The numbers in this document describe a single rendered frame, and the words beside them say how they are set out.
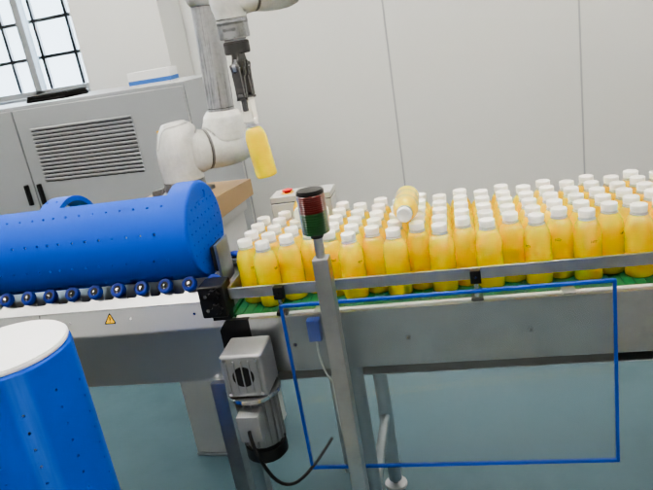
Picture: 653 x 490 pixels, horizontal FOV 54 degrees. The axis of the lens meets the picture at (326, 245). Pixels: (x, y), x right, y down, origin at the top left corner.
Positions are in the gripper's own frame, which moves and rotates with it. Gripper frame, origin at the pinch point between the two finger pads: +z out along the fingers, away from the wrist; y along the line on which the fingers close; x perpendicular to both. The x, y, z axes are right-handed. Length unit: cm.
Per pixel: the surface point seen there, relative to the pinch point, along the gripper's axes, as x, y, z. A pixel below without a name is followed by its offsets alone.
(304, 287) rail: 17, 38, 42
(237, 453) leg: -17, 27, 102
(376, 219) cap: 36, 21, 31
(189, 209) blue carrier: -14.3, 25.9, 21.4
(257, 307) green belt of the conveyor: 2, 33, 49
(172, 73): -86, -151, -9
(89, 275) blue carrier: -47, 30, 37
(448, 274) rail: 54, 37, 42
